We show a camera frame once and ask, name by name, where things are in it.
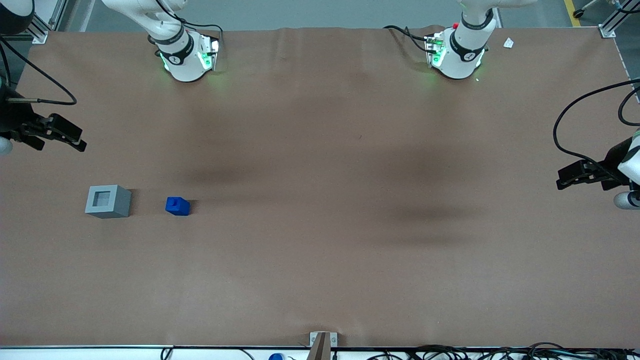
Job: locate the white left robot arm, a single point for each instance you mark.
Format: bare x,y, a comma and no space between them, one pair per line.
462,60

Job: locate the white paper scrap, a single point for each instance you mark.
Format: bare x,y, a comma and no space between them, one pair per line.
508,43

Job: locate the aluminium frame profile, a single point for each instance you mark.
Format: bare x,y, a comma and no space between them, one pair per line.
42,31
611,25

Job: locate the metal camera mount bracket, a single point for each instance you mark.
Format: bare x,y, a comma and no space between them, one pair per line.
322,345

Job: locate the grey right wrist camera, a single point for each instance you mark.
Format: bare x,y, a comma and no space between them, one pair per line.
4,146

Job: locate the blue plastic part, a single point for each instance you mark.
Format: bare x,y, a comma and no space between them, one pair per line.
177,206

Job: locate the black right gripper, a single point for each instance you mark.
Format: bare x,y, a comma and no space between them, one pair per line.
12,119

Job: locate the gray cube base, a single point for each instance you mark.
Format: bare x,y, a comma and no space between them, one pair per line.
116,206

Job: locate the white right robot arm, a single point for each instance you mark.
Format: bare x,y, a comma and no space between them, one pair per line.
185,65

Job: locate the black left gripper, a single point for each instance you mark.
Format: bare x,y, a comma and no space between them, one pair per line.
613,161

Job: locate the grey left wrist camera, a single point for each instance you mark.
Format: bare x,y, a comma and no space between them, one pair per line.
625,201

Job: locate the blue round cap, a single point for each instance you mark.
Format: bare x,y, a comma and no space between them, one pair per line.
275,357

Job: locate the brown table cover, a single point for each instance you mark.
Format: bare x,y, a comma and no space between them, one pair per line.
320,225

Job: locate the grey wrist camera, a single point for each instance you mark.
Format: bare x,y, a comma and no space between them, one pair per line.
625,201
4,146

